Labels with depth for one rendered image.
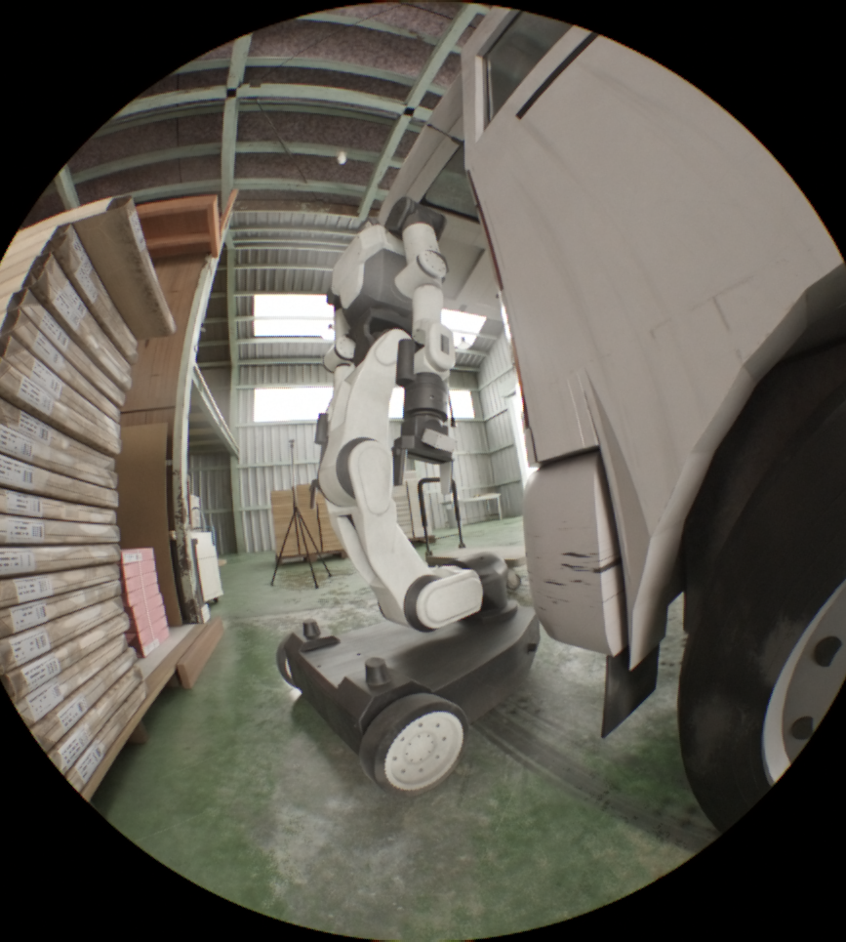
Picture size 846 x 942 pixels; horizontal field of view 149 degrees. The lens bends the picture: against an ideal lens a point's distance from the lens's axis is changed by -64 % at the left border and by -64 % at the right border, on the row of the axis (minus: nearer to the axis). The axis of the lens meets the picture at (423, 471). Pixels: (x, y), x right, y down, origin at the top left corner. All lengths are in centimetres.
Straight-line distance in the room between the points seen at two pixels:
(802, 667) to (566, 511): 32
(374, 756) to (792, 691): 52
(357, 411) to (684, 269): 66
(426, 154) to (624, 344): 126
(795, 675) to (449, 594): 68
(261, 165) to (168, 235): 84
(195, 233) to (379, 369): 181
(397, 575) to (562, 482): 47
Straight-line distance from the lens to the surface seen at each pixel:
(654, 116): 44
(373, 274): 96
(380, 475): 67
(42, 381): 71
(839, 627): 37
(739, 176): 36
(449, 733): 64
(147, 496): 170
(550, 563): 41
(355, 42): 243
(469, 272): 191
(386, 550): 72
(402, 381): 62
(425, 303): 75
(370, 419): 75
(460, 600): 80
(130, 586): 127
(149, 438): 175
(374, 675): 59
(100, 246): 83
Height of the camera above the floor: 50
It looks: 8 degrees up
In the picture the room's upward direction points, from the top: 8 degrees counter-clockwise
